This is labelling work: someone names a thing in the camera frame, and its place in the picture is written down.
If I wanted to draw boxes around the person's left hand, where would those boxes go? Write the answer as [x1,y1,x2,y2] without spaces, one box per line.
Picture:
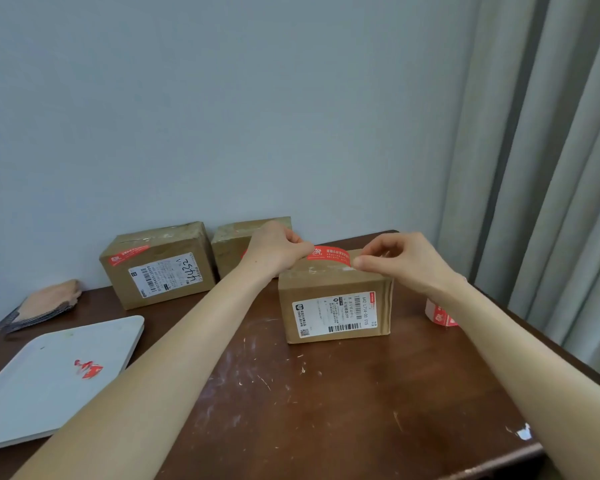
[239,220,316,285]

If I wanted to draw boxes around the person's right hand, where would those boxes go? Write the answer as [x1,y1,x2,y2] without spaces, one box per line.
[352,232,469,296]

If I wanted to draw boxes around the red printed tape strip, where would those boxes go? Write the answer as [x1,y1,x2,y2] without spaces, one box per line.
[307,243,356,268]

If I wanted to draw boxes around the person's left forearm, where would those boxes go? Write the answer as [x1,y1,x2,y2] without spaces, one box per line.
[10,265,281,480]

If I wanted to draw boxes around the person's right forearm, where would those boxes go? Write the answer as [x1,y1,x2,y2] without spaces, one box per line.
[430,277,600,480]

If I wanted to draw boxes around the cardboard box with barcode label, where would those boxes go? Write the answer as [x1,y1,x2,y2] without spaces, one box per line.
[278,249,395,345]

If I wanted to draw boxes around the plain taped cardboard box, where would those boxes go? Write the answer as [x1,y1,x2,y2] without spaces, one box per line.
[211,217,293,280]

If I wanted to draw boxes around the red and white tape roll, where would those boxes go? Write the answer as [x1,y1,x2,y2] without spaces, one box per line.
[425,297,459,329]

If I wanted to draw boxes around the cardboard box with handwritten label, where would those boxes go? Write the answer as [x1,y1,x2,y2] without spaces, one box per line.
[99,222,217,311]

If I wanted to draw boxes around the grey curtain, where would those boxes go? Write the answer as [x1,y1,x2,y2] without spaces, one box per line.
[436,0,600,386]

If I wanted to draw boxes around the red tape scraps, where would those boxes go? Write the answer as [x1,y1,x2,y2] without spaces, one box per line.
[73,358,105,380]

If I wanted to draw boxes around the white rectangular tray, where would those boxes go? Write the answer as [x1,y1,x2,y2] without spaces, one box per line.
[0,315,146,454]

